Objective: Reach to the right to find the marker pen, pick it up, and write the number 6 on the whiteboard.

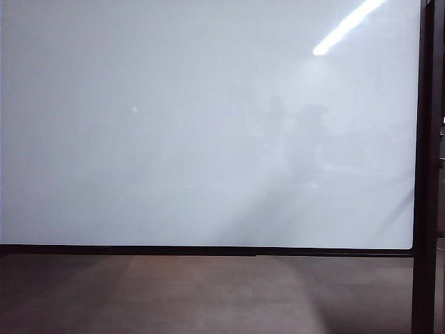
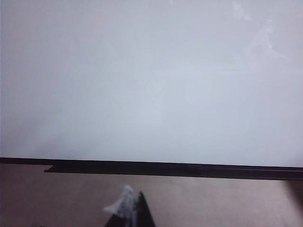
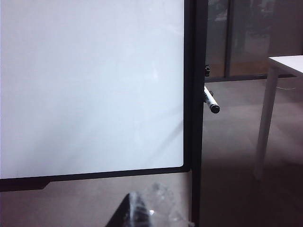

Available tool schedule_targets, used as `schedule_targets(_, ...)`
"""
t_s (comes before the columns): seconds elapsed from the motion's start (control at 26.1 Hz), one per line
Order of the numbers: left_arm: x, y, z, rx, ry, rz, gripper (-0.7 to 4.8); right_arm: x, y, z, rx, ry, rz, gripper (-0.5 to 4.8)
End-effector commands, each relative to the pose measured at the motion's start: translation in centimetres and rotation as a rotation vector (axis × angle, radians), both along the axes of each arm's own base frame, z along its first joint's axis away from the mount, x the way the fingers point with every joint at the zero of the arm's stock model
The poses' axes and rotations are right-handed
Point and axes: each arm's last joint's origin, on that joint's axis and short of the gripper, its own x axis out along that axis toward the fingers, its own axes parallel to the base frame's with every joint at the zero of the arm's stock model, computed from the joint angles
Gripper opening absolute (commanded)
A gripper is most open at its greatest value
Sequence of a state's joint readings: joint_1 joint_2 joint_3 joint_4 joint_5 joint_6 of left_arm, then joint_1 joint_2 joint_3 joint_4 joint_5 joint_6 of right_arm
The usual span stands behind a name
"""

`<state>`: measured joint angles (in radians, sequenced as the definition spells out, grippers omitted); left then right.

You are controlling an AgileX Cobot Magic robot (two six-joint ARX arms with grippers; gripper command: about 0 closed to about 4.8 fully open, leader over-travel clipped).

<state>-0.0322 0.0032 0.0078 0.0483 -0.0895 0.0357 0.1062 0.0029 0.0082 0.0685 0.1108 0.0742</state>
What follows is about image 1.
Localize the white whiteboard panel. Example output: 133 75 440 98
0 0 422 250

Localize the white whiteboard with black frame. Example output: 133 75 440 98
0 0 437 334

